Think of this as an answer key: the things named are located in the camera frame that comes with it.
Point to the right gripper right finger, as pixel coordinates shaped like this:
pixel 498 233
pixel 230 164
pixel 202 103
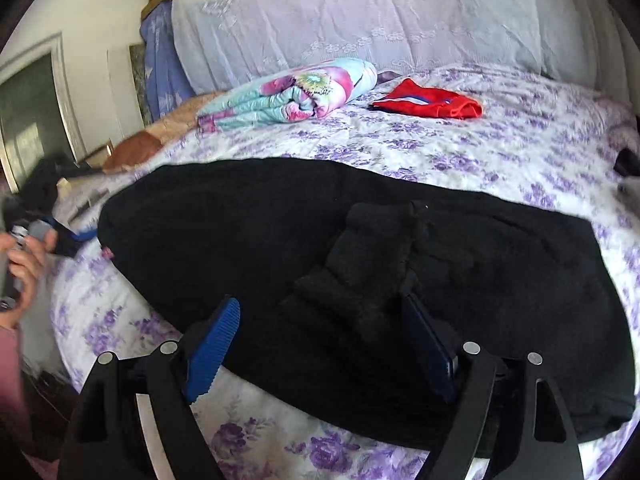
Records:
pixel 535 437

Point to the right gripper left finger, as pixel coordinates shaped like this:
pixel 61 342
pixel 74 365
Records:
pixel 105 439

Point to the black pants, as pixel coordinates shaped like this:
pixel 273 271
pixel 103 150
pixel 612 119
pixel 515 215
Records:
pixel 323 257

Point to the pink sleeved forearm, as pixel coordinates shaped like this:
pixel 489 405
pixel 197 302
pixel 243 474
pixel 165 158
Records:
pixel 19 457

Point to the person left hand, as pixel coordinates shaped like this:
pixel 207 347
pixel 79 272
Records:
pixel 27 265

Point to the brown orange pillow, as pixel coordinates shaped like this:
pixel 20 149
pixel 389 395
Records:
pixel 143 145

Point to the blue patterned cloth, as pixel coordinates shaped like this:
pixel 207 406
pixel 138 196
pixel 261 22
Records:
pixel 166 83

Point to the grey folded garment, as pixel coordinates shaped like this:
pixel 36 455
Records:
pixel 628 191

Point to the folded colourful floral quilt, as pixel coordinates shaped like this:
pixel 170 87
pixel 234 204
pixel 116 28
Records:
pixel 290 96

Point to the purple floral bed sheet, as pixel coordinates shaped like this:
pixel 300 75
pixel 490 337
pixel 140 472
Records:
pixel 539 142

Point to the red folded garment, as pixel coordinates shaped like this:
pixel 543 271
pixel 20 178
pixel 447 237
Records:
pixel 409 98

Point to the window with white frame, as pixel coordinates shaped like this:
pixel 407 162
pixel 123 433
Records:
pixel 37 114

